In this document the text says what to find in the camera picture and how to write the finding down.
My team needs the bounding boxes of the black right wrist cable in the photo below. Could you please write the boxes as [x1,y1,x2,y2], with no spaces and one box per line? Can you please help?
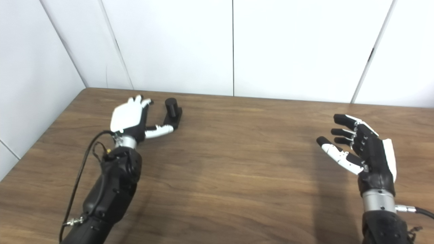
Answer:
[395,204,434,219]

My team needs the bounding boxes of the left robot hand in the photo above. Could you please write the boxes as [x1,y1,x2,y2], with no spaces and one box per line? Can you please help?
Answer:
[110,95,174,143]

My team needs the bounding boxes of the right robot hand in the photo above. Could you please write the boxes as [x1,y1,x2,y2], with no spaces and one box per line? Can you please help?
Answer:
[316,114,397,198]

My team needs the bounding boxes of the thin yellow-tipped left arm wires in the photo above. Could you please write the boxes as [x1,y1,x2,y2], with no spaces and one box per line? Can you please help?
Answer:
[92,142,112,163]

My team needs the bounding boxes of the black peg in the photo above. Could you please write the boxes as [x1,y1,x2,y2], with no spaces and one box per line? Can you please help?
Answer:
[163,98,183,129]

